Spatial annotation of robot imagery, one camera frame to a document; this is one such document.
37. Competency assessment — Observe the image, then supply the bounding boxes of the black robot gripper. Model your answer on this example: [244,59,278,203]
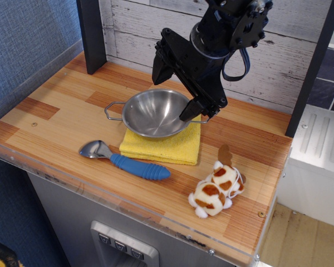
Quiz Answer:
[152,28,228,121]

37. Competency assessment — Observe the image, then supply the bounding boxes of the brown spotted plush animal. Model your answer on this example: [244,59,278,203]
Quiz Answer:
[188,144,246,219]

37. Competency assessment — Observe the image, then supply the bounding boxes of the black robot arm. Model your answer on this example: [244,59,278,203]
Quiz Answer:
[152,1,273,122]

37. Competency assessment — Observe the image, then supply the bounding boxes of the yellow folded cloth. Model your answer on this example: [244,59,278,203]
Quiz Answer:
[119,122,201,165]

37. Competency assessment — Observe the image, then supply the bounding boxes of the white ribbed appliance top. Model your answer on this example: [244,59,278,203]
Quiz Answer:
[291,105,334,172]

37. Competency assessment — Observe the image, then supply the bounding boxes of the grey dispenser button panel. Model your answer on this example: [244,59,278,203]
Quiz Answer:
[90,220,160,266]

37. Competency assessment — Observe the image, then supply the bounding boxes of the clear acrylic edge guard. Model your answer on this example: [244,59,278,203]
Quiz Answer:
[0,135,291,266]

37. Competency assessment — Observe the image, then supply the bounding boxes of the yellow black object bottom left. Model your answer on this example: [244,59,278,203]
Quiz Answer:
[0,243,23,267]

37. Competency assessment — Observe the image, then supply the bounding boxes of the steel bowl with handles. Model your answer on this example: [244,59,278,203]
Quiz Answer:
[105,88,208,140]

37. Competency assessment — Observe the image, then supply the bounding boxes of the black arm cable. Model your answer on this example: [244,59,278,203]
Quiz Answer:
[222,47,251,82]

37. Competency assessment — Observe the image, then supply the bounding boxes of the blue handled metal scoop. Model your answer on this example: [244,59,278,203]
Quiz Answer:
[79,140,171,180]

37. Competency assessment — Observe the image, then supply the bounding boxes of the left dark upright post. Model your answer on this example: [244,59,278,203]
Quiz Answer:
[76,0,107,75]

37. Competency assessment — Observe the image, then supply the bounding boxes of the dark upright post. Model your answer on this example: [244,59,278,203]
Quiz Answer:
[76,0,107,75]
[285,0,334,137]

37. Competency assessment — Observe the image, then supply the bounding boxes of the right dark upright post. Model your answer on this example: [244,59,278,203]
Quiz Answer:
[285,0,334,137]

